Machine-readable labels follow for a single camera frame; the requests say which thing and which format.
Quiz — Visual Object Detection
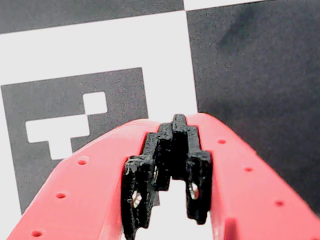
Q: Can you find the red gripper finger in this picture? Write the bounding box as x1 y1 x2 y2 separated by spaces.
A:
6 119 173 240
171 112 320 240

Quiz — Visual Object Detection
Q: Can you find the black white marker checkerboard mat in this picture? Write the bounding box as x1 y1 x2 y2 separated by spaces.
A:
0 0 320 240

